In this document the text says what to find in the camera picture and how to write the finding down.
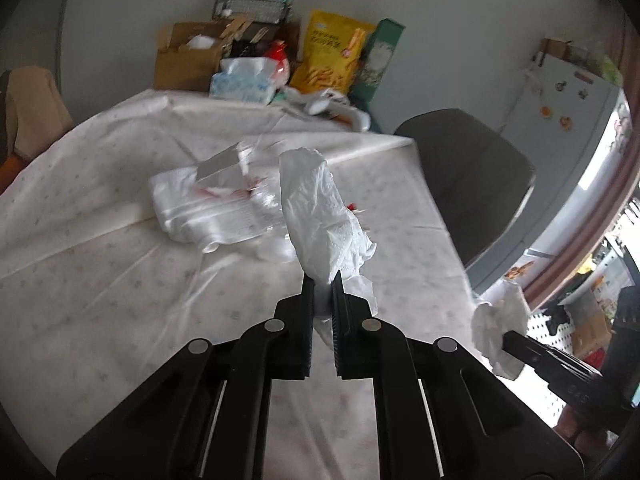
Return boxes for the yellow snack bag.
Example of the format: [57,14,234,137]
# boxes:
[289,10,377,95]

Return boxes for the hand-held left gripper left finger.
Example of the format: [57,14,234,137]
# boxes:
[56,271,317,480]

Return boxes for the white pegboard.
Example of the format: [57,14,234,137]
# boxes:
[527,310,617,428]

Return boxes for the metal wire rack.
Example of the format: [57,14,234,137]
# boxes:
[212,0,290,24]

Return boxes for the open cardboard box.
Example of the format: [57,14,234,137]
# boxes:
[154,19,252,93]

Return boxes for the blue tissue pack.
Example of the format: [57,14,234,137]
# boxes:
[209,57,282,106]

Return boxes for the person's right hand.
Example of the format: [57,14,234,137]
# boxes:
[554,406,610,467]

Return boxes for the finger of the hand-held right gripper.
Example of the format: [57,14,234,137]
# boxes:
[502,331,601,391]

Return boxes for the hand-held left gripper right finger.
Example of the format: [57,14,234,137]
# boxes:
[331,271,586,480]

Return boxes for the chair with beige cloth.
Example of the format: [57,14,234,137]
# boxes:
[0,66,75,192]

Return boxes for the white plastic bag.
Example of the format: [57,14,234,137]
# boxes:
[149,162,297,256]

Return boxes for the white dotted tablecloth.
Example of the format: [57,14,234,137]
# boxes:
[0,89,506,480]

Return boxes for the grey chair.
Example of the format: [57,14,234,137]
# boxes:
[394,108,537,268]

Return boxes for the white game controller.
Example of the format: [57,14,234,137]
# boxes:
[282,87,372,133]

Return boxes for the pale blue refrigerator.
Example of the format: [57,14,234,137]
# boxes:
[470,52,627,311]

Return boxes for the pink curtain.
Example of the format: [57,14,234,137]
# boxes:
[525,25,640,313]

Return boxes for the red bottle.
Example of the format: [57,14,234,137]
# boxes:
[264,40,293,86]

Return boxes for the long white tissue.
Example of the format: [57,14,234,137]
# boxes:
[279,147,379,356]

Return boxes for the cardboard boxes on refrigerator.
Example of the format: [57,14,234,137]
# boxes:
[537,37,624,86]

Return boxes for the balled white tissue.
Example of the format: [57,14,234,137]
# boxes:
[471,280,532,380]

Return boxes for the tall green box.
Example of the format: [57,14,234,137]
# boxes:
[350,19,407,106]

